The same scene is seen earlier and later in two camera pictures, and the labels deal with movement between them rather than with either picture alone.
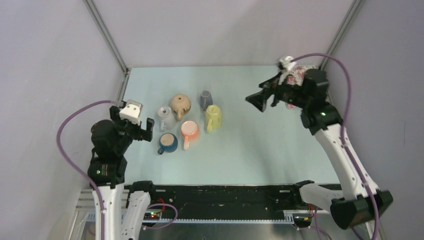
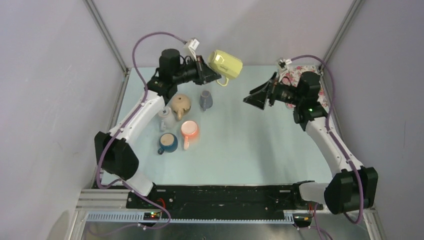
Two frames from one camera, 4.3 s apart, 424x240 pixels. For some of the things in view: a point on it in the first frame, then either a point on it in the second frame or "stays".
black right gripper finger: (259, 99) stays
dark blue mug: (168, 142) stays
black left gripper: (142, 133) → (204, 74)
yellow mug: (213, 117) → (225, 65)
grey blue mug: (206, 99) stays
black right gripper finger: (270, 83) stays
